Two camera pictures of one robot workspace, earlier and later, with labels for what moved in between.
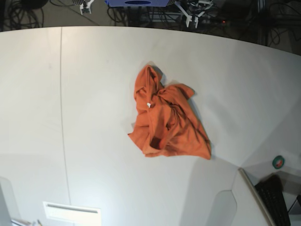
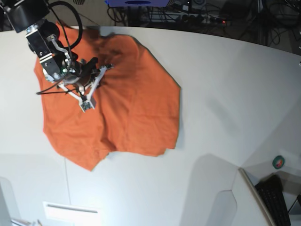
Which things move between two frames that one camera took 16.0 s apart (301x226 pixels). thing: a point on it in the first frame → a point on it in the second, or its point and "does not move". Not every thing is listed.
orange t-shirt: [167, 125] → [137, 100]
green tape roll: [278, 162] does not move
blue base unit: [137, 3] does not move
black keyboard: [270, 189] does not move
